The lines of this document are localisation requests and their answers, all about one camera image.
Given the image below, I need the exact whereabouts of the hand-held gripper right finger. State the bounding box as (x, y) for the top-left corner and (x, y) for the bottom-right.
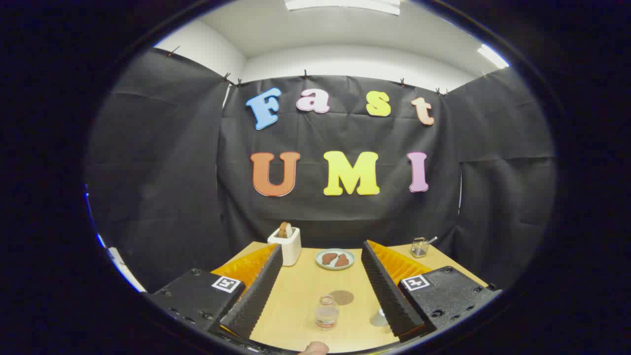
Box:
(361, 240), (502, 343)

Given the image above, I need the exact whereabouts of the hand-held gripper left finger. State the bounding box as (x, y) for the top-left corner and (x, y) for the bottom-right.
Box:
(148, 243), (284, 346)

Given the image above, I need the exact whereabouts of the clear plastic bottle red label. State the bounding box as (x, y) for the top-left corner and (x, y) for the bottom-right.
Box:
(315, 295), (340, 331)

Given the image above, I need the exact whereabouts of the wooden table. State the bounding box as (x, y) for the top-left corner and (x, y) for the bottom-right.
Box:
(212, 241), (489, 354)

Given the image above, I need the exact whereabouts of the white toaster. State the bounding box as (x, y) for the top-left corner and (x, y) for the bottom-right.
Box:
(267, 226), (302, 267)

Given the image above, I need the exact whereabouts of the pale green plate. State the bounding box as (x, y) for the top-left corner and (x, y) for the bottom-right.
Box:
(315, 248), (355, 271)

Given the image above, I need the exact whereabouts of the black backdrop cloth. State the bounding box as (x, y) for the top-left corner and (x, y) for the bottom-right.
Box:
(84, 47), (558, 296)

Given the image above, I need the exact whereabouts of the short ceiling light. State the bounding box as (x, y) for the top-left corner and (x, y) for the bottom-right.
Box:
(477, 44), (510, 70)

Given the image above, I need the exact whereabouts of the long ceiling light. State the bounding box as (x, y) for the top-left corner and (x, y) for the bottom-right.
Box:
(284, 0), (401, 16)

